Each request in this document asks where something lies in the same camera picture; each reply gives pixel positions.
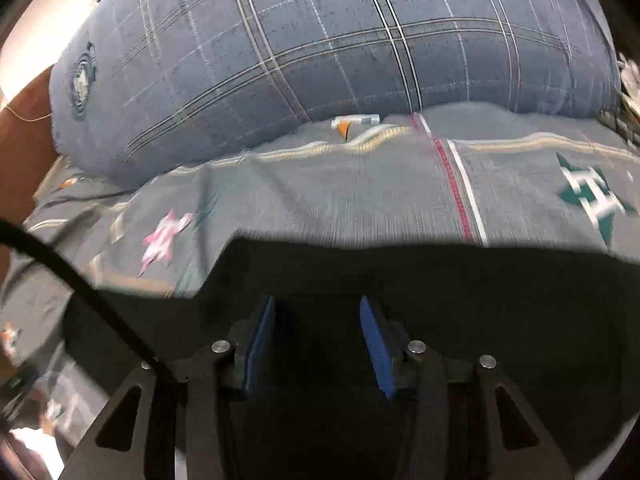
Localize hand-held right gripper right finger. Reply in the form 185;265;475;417
359;295;576;480

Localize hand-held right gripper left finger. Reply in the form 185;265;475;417
56;294;277;480

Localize black pants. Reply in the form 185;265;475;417
64;232;640;480

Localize grey star-print bed sheet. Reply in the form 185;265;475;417
0;102;640;441

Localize small white tube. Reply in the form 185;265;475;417
331;114;382;139

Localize blue plaid pillow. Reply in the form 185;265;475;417
50;0;623;177

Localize brown wooden headboard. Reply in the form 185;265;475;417
0;64;58;286

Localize black cable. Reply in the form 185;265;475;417
0;219;177;383

